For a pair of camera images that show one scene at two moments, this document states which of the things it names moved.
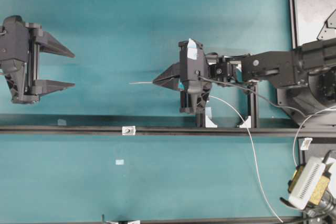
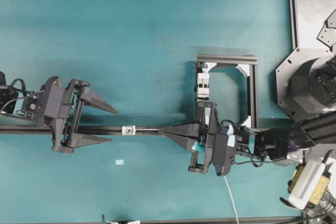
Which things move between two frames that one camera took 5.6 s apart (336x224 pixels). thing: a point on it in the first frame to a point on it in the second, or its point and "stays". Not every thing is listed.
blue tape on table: [119, 162] stays
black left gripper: [19, 59] to [60, 105]
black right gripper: [190, 75] to [216, 147]
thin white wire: [241, 119] to [230, 194]
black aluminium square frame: [253, 93] stays
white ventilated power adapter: [306, 181] stays
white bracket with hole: [128, 130] stays
